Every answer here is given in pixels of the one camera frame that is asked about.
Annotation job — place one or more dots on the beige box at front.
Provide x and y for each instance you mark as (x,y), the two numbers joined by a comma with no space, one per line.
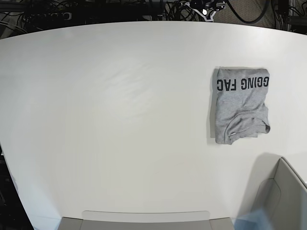
(98,220)

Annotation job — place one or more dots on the blue translucent bag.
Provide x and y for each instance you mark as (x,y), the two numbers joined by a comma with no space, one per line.
(251,218)

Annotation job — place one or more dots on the beige box at right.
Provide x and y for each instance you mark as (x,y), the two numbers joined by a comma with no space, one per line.
(281,202)

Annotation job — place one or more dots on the grey T-shirt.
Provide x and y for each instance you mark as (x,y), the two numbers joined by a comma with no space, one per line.
(240,110)

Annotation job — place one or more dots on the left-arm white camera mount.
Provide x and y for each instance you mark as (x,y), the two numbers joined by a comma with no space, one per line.
(207,9)

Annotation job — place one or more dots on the beige box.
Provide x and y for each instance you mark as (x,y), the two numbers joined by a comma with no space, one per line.
(98,220)
(281,202)

